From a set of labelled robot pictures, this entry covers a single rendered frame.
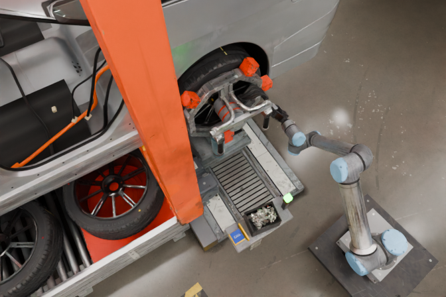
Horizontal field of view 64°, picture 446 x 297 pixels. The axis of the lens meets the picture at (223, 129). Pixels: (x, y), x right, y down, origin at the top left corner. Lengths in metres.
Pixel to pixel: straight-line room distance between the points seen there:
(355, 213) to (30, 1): 1.79
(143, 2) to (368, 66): 3.19
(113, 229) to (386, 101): 2.62
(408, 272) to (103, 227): 1.97
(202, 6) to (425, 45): 2.97
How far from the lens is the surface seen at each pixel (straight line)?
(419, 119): 3.68
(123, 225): 2.44
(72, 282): 2.59
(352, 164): 1.95
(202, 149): 2.86
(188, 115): 2.14
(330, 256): 2.60
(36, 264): 2.57
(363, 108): 3.54
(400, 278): 2.72
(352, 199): 2.04
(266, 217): 2.30
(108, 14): 0.87
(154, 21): 0.93
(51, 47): 2.78
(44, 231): 2.61
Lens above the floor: 2.77
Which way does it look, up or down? 60 degrees down
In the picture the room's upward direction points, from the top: 2 degrees counter-clockwise
